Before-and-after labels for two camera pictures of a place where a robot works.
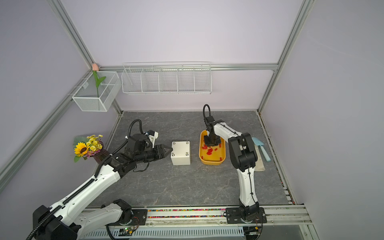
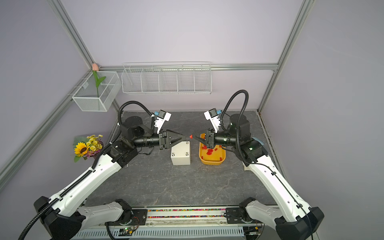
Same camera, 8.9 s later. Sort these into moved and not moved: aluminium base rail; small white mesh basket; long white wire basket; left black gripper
Moved: left black gripper
Not moved: small white mesh basket; aluminium base rail; long white wire basket
